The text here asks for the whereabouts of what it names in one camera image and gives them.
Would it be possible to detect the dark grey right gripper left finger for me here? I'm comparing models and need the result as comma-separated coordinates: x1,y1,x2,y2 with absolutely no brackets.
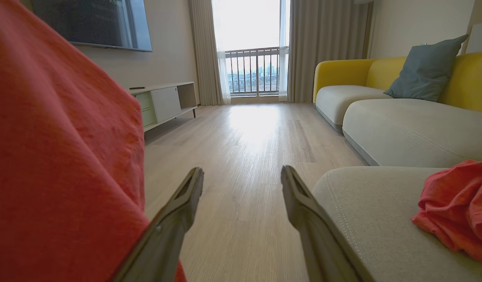
114,167,205,282

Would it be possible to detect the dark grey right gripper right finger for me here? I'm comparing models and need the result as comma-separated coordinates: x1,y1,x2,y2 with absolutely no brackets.
281,165,376,282

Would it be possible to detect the red cloth garment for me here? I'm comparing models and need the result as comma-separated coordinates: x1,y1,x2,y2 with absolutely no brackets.
0,0,186,282
411,159,482,264

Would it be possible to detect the grey stitched sofa ottoman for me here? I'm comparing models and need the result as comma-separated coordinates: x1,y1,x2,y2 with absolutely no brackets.
311,166,482,282

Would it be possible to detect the small grey sofa seat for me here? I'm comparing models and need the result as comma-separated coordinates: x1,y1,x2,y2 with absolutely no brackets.
315,85,394,134

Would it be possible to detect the large grey sofa seat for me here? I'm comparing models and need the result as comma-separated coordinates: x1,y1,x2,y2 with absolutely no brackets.
342,98,482,168

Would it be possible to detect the white and green TV cabinet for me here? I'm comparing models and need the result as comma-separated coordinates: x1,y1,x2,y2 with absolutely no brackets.
129,81,198,133

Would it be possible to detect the white sheer curtain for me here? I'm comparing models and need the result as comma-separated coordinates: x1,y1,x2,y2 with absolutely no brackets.
211,0,232,105
278,0,291,102

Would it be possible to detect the dark metal balcony railing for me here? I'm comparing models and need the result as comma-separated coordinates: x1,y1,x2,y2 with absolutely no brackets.
225,46,289,96

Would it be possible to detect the beige pleated curtain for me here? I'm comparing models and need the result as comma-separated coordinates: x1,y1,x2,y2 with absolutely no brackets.
188,0,226,106
287,0,374,103

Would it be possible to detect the blue-grey throw pillow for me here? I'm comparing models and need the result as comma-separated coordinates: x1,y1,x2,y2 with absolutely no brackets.
384,34,469,103

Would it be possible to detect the black flat screen television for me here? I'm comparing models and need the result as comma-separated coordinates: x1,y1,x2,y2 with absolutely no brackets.
29,0,153,52

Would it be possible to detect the white wall panel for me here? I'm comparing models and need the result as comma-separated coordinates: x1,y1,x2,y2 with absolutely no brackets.
465,20,482,54

